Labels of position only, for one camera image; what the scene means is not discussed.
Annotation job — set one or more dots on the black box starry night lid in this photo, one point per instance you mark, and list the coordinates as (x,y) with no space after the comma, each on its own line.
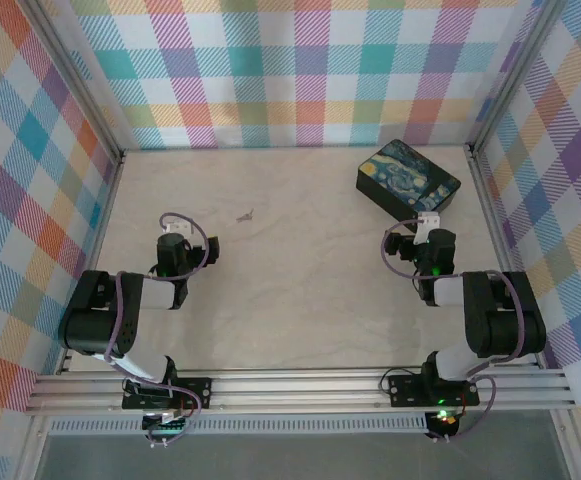
(405,177)

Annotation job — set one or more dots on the long aluminium base rail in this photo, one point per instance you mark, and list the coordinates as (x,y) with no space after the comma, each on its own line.
(295,390)

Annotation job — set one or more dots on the aluminium table side rail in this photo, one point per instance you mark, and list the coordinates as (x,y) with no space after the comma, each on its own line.
(492,215)
(106,207)

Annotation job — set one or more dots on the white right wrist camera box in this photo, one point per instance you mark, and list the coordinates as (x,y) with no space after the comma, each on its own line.
(427,222)

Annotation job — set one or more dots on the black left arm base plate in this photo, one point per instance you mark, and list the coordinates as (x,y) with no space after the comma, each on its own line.
(195,390)

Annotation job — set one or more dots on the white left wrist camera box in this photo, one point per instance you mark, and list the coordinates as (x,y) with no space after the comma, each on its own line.
(177,226)

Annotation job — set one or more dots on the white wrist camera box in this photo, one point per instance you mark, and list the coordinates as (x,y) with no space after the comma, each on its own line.
(177,226)
(427,222)

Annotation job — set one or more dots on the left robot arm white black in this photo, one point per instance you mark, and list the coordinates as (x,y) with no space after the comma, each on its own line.
(90,320)

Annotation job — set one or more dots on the small metal key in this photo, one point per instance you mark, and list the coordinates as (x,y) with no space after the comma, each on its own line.
(245,216)

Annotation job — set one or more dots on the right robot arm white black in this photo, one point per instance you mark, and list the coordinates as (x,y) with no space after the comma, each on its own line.
(500,325)

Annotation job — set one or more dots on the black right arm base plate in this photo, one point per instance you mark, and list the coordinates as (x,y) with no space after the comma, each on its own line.
(405,390)

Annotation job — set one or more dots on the aluminium frame post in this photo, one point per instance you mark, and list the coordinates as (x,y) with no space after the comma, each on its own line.
(515,75)
(70,75)

